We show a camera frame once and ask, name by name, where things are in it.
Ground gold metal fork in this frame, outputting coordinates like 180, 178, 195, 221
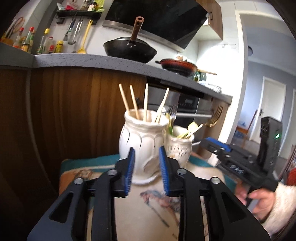
184, 105, 224, 137

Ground yellow green plastic fork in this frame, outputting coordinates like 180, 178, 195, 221
177, 121, 199, 138

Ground silver metal fork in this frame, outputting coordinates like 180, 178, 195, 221
169, 104, 178, 121

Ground yellow plastic spoon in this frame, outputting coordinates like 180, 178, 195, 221
166, 113, 173, 135

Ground person right hand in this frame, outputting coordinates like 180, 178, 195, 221
234, 184, 275, 222

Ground stainless built-in oven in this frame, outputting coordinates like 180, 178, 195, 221
148, 85, 214, 128

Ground white ceramic utensil holder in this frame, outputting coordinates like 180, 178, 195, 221
119, 109, 194, 185

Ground printed quilted cushion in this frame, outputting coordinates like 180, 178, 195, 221
59, 153, 239, 241

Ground red orange pan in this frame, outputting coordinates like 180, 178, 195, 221
155, 59, 217, 77

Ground wooden cabinet doors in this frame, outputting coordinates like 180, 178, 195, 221
0, 67, 230, 186

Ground black range hood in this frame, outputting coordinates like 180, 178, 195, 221
103, 0, 209, 52

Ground yellow hanging spatula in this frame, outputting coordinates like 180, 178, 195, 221
77, 20, 93, 54

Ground yellow mustard bottle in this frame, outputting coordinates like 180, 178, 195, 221
54, 41, 64, 53

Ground yellow lid oil bottle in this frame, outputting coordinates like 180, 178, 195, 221
36, 28, 50, 55

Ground grey speckled countertop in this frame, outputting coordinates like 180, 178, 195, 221
1, 43, 232, 104

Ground red cap sauce bottle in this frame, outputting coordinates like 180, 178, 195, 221
21, 27, 34, 52

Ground black wok with wooden handle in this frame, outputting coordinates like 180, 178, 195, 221
103, 16, 157, 63

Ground black wall shelf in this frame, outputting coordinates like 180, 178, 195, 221
56, 10, 102, 26

